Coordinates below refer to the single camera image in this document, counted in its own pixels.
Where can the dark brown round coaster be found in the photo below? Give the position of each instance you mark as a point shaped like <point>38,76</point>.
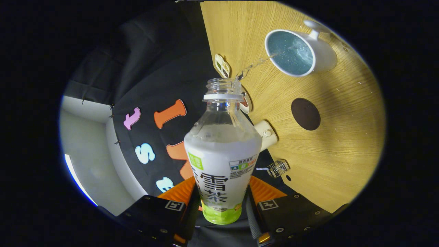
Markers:
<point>306,114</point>

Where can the round plate with brown food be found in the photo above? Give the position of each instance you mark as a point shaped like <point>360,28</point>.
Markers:
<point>246,108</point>

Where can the checked straw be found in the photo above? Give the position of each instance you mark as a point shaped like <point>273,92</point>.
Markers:
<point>261,168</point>

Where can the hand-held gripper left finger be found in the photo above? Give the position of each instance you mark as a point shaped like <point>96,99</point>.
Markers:
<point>190,219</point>

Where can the clear plastic juice bottle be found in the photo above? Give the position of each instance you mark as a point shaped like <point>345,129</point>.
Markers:
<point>223,164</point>

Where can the wooden table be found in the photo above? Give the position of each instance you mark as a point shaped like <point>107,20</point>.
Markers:
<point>343,154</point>

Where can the white toaster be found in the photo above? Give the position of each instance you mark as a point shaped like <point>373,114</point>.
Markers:
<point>265,137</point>

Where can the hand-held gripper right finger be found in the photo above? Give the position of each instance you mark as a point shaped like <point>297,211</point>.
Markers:
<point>252,216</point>

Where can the white cup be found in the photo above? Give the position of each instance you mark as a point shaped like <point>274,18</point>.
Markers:
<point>324,58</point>

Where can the divided white dish with beans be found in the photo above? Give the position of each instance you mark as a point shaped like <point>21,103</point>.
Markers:
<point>222,67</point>

